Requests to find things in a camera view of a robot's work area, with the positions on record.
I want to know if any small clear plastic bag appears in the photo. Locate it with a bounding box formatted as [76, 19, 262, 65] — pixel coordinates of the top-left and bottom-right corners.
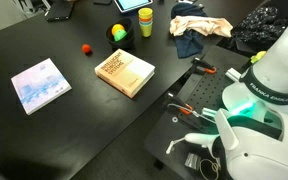
[184, 152, 200, 169]

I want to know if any black speckled cloth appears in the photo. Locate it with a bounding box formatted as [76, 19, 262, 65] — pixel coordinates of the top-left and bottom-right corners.
[232, 5, 288, 51]

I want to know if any black bowl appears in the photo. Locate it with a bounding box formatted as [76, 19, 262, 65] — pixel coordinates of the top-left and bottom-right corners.
[105, 17, 136, 51]

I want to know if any small red ball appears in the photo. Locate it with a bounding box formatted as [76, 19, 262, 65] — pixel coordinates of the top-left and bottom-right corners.
[81, 43, 93, 55]

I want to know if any thin grey wire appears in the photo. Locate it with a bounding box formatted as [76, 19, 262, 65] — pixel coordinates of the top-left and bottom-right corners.
[167, 103, 216, 125]

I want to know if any tablet with lit screen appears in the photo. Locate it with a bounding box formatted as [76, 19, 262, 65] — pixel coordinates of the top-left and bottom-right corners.
[113, 0, 154, 14]

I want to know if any blue plastic cup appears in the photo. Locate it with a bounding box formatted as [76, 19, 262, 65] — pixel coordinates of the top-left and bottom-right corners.
[139, 20, 154, 27]

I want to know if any orange yellow ball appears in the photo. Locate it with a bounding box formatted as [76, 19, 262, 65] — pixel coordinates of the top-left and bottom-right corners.
[111, 23, 126, 37]

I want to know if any navy blue cloth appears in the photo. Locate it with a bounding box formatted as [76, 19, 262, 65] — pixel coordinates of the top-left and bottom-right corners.
[170, 2, 209, 59]

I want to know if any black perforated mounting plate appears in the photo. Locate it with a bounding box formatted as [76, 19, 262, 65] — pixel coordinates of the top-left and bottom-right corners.
[143, 44, 262, 180]

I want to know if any white and blue book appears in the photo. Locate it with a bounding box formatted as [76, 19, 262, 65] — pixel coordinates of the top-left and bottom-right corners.
[10, 57, 73, 116]

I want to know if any green plastic toy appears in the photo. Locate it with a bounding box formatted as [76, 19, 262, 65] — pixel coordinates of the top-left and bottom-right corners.
[113, 29, 128, 43]

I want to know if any white bracket block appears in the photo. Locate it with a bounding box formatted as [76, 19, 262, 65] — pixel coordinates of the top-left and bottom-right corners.
[224, 67, 243, 83]

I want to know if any flat black device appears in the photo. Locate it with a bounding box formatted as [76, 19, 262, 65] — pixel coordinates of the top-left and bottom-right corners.
[44, 0, 76, 23]

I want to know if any silver metal cylinder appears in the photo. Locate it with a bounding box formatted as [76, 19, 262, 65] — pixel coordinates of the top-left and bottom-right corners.
[201, 107, 218, 118]

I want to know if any peach cloth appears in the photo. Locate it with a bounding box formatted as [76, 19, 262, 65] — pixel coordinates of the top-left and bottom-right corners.
[169, 15, 234, 38]

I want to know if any tan rubber band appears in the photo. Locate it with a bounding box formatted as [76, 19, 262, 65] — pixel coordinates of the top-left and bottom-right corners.
[198, 157, 222, 180]

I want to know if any yellow green small object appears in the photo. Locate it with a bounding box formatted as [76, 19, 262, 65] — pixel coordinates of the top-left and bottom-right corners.
[249, 50, 267, 65]

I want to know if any black clamp with orange handle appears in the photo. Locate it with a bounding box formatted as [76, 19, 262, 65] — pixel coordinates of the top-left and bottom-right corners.
[163, 92, 202, 118]
[183, 57, 218, 81]

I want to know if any tan robotics textbook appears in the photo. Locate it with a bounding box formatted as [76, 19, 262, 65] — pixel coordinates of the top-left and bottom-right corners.
[94, 48, 156, 99]

